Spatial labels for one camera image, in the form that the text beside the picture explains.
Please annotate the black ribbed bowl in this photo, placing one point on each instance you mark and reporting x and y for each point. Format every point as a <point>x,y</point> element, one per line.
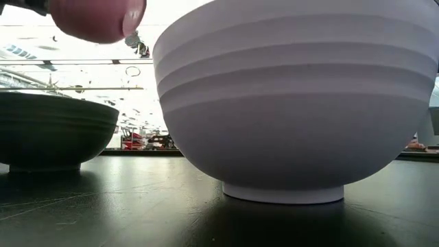
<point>51,130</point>

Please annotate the lavender ribbed bowl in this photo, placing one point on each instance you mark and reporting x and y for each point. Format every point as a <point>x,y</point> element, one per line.
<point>291,120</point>

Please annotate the dark hanging ceiling fixture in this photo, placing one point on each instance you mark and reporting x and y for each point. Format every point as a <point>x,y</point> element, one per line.
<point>139,46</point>

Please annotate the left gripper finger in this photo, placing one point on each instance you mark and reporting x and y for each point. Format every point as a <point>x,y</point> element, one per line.
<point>31,5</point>

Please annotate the pink ribbed bowl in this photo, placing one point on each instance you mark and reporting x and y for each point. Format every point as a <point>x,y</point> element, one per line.
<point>92,19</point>

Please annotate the red tool cart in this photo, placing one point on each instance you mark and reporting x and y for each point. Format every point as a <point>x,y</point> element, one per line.
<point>132,140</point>

